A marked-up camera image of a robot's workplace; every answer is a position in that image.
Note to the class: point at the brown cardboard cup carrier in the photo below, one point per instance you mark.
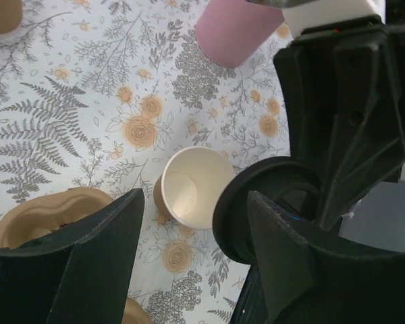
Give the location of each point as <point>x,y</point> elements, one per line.
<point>50,216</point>

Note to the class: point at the black plastic cup lid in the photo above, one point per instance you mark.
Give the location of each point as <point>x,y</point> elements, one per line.
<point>248,214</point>

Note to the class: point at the floral table mat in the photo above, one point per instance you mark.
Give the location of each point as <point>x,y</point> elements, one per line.
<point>95,98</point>

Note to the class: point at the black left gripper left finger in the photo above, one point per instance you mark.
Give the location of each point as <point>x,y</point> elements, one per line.
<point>71,260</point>

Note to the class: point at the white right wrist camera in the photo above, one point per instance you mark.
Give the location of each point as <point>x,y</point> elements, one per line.
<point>300,15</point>

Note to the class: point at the pink cup holder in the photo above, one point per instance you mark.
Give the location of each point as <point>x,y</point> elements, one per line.
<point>230,31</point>

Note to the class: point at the brown paper cup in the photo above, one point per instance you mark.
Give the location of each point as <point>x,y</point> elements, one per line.
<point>190,185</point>

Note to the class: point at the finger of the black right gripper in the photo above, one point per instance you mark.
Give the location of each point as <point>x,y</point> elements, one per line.
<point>303,104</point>
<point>367,141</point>

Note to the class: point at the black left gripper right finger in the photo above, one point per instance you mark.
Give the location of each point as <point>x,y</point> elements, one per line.
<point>318,277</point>

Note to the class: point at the stack of brown paper cups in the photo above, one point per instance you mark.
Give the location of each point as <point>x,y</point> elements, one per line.
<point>10,15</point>

